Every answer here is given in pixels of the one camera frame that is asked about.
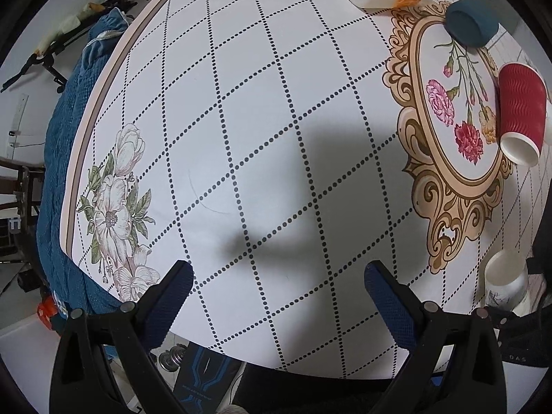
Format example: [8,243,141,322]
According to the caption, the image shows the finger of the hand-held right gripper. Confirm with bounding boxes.
[525,257,552,277]

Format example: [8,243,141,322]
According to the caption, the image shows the dark wooden chair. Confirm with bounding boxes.
[0,157,44,264]

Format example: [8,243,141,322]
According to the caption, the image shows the black tripod stand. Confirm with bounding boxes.
[0,30,82,94]

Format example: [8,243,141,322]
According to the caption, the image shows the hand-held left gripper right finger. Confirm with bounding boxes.
[363,260,505,414]

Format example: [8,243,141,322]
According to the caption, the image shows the blue quilted blanket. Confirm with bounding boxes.
[37,8,134,354]

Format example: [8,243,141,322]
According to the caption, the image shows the metal dumbbell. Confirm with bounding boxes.
[157,345,188,372]

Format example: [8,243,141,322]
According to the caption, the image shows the white floral printed tablecloth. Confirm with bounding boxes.
[60,0,552,374]

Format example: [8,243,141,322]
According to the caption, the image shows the orange plastic object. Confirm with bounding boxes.
[37,295,59,331]

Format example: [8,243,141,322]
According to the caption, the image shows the dark teal cup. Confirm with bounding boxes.
[445,0,500,47]

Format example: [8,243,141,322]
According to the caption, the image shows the black and blue box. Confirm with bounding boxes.
[175,342,242,414]

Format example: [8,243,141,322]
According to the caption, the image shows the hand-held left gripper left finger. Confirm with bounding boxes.
[49,260,195,414]

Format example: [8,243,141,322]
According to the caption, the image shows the red ribbed paper cup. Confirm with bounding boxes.
[498,62,548,167]

